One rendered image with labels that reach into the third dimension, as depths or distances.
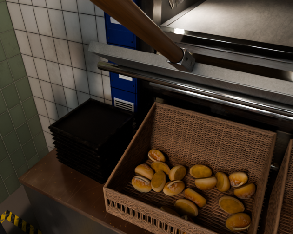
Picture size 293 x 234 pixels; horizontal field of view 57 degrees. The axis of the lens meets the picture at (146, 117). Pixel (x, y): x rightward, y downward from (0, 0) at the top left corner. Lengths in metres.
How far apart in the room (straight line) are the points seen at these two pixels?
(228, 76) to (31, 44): 1.33
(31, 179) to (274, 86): 1.12
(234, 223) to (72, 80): 1.11
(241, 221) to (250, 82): 0.65
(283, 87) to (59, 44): 1.22
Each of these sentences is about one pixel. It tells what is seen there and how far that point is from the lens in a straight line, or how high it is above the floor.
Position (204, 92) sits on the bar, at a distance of 0.77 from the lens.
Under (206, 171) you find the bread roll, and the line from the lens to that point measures 1.27.
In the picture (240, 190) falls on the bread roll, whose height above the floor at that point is 0.64.
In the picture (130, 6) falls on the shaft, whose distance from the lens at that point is 0.33.
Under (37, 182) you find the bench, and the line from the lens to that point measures 1.37.
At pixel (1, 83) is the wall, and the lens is 1.81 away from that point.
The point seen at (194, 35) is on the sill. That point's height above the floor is 1.18.
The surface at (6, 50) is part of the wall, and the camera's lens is 1.80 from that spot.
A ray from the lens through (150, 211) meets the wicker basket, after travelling 1.03.
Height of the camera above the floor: 1.55
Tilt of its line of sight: 36 degrees down
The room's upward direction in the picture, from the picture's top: straight up
